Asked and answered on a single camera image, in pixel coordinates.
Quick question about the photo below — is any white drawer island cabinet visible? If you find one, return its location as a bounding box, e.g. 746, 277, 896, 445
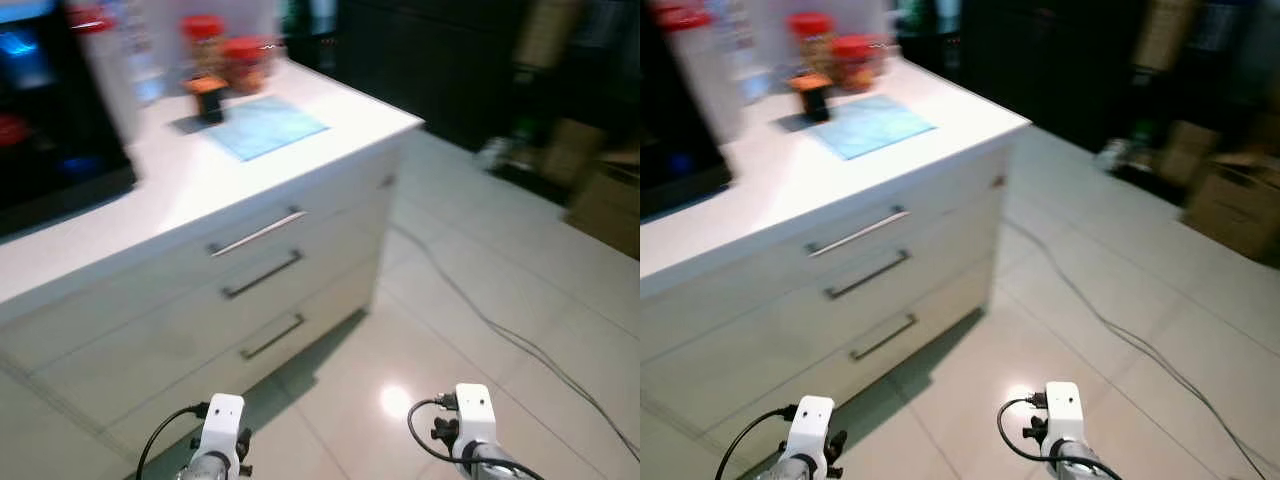
640, 55, 1032, 471
0, 58, 425, 466

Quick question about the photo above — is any large cardboard box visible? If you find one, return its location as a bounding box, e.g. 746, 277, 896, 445
1183, 150, 1280, 263
565, 150, 641, 259

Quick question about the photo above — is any small cardboard box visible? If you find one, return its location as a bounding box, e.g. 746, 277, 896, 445
1160, 120, 1216, 186
540, 118, 604, 189

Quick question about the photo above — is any light blue mat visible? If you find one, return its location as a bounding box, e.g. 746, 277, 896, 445
203, 95, 330, 163
808, 95, 939, 162

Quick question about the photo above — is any black orange-topped container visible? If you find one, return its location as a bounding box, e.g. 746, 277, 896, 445
184, 76, 229, 125
790, 72, 836, 124

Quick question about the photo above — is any black blue-lit appliance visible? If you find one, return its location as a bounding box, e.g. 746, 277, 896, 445
0, 0, 138, 239
640, 0, 734, 223

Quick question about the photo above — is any dark cabinet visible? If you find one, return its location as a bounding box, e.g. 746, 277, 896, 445
900, 0, 1280, 171

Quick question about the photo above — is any short red-lid jar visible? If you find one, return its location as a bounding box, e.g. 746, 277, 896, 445
830, 35, 881, 94
221, 37, 271, 95

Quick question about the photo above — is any tall red-lid jar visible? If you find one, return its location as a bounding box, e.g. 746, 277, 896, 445
180, 14, 226, 81
787, 12, 836, 79

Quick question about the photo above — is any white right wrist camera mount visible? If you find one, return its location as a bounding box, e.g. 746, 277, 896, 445
1044, 382, 1086, 448
455, 384, 498, 451

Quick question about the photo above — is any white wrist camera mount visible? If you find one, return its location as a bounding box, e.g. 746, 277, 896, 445
455, 384, 498, 451
785, 396, 836, 462
1044, 382, 1086, 448
200, 393, 247, 457

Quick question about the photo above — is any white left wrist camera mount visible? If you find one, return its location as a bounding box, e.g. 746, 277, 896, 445
785, 396, 836, 462
200, 393, 247, 457

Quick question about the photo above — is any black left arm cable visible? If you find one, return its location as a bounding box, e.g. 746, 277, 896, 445
136, 402, 209, 480
714, 404, 798, 480

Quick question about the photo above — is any black floor cable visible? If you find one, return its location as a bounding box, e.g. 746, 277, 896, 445
1005, 218, 1271, 480
390, 225, 641, 461

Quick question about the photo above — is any silver island drawer handle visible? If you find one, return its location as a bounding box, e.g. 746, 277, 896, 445
221, 249, 304, 300
207, 207, 308, 258
239, 314, 306, 362
806, 207, 911, 258
849, 314, 918, 362
824, 250, 911, 300

